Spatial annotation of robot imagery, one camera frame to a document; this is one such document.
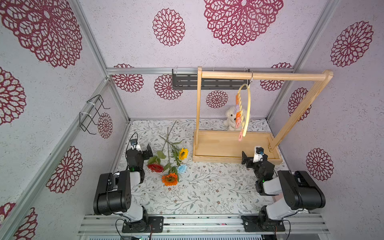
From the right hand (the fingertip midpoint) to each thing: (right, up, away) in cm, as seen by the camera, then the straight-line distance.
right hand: (251, 150), depth 90 cm
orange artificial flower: (-47, -16, -5) cm, 50 cm away
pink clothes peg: (-1, +7, +18) cm, 20 cm away
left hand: (-67, +2, +3) cm, 67 cm away
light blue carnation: (-42, -11, -1) cm, 44 cm away
